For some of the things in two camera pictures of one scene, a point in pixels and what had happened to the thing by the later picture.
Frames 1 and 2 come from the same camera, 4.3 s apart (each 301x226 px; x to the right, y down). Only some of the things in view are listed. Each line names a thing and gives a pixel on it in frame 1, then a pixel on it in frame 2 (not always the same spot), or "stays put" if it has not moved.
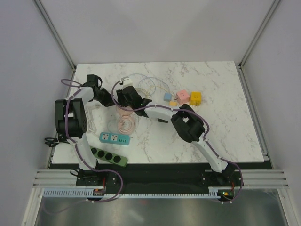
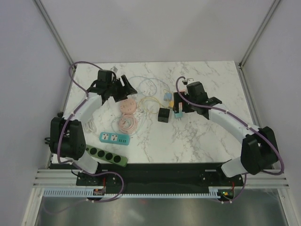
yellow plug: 173,103 stays put
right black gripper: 120,98 → 177,99
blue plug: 167,97 stays put
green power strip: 109,157 stays put
